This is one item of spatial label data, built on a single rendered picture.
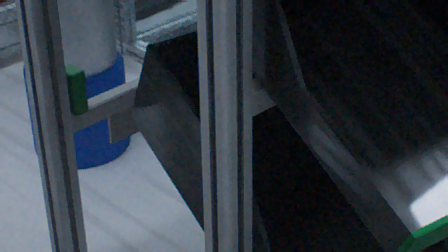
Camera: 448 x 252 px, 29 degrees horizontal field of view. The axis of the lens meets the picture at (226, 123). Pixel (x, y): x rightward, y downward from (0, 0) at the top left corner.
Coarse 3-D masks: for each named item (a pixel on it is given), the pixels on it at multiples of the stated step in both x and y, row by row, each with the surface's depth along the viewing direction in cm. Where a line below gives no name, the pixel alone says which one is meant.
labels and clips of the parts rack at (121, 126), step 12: (72, 72) 57; (84, 72) 57; (72, 84) 57; (84, 84) 58; (72, 96) 58; (84, 96) 58; (72, 108) 58; (84, 108) 59; (132, 108) 64; (108, 120) 63; (120, 120) 63; (132, 120) 64; (120, 132) 64; (132, 132) 65
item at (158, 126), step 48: (192, 48) 56; (144, 96) 56; (192, 96) 61; (192, 144) 52; (288, 144) 61; (192, 192) 54; (288, 192) 58; (336, 192) 59; (288, 240) 56; (336, 240) 56
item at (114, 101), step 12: (132, 84) 62; (252, 84) 44; (96, 96) 60; (108, 96) 60; (120, 96) 61; (132, 96) 62; (252, 96) 44; (264, 96) 44; (96, 108) 60; (108, 108) 60; (120, 108) 61; (252, 108) 44; (264, 108) 45; (72, 120) 58; (84, 120) 59; (96, 120) 60
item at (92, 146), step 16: (96, 80) 129; (112, 80) 131; (32, 128) 136; (96, 128) 132; (80, 144) 132; (96, 144) 133; (112, 144) 135; (128, 144) 140; (80, 160) 134; (96, 160) 135
